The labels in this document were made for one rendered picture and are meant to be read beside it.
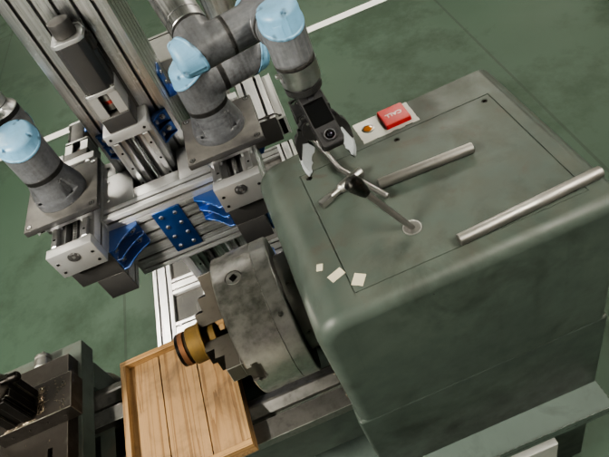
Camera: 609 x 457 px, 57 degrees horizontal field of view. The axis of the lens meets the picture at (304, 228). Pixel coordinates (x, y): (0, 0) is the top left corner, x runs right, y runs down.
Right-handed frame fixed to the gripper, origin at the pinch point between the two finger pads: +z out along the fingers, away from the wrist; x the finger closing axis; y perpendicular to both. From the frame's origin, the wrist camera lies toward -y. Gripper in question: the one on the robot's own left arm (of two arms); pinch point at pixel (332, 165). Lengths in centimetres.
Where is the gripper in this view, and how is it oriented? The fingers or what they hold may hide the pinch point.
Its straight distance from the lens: 117.5
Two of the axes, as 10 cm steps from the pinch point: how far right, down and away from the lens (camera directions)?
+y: -2.8, -6.6, 7.0
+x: -9.1, 4.0, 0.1
